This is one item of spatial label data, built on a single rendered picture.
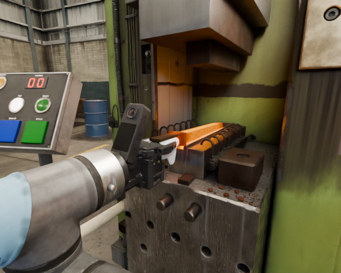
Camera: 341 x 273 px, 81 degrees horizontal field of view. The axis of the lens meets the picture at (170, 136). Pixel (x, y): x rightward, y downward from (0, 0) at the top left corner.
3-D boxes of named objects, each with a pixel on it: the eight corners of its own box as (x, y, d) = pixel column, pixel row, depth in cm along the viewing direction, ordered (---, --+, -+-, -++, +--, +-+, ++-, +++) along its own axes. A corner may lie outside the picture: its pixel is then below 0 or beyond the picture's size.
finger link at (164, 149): (165, 145, 47) (138, 155, 41) (164, 138, 47) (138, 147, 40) (181, 149, 45) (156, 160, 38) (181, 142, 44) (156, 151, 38)
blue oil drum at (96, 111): (99, 138, 484) (96, 101, 464) (80, 136, 505) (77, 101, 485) (114, 133, 538) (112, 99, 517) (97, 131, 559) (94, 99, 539)
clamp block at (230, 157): (253, 193, 44) (256, 165, 43) (216, 183, 49) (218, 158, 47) (262, 174, 54) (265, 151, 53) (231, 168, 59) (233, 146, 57)
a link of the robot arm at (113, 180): (65, 150, 32) (104, 162, 27) (91, 143, 36) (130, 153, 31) (72, 200, 34) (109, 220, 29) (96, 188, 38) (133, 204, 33)
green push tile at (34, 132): (41, 143, 61) (47, 120, 64) (19, 142, 62) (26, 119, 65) (45, 145, 63) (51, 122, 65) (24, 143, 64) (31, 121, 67)
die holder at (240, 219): (241, 373, 48) (259, 209, 38) (128, 289, 69) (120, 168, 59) (272, 235, 94) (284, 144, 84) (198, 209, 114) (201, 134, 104)
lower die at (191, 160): (203, 180, 51) (204, 148, 49) (143, 164, 62) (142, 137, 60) (244, 143, 85) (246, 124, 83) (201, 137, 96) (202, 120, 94)
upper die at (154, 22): (209, 27, 43) (211, -24, 41) (139, 39, 54) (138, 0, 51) (251, 55, 77) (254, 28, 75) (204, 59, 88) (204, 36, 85)
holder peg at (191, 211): (193, 225, 43) (194, 214, 42) (182, 220, 44) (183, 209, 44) (201, 215, 46) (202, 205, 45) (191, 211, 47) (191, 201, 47)
